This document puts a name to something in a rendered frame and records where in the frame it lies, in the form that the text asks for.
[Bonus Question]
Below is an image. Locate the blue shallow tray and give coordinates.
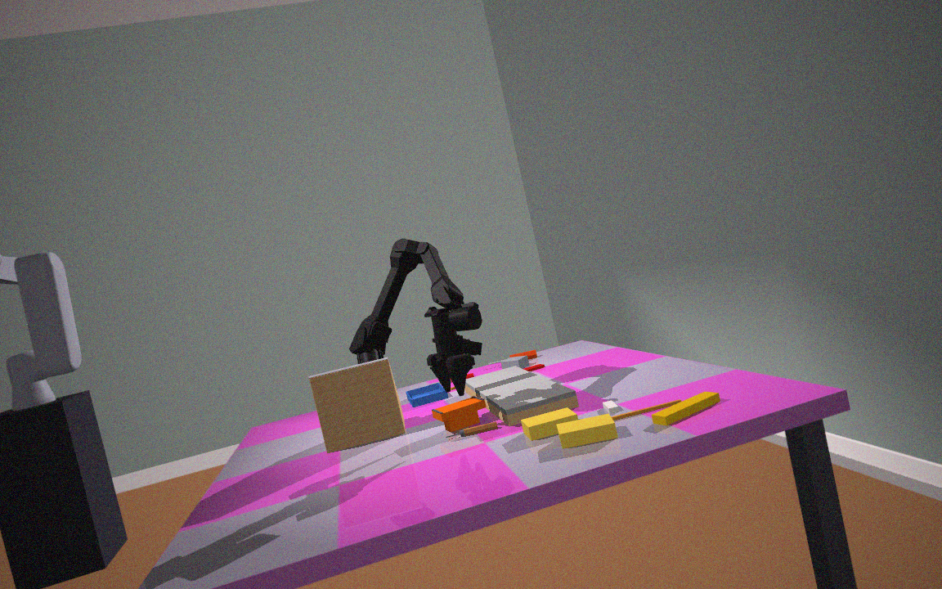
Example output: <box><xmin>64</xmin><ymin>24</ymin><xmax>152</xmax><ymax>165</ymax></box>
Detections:
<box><xmin>406</xmin><ymin>383</ymin><xmax>448</xmax><ymax>407</ymax></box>

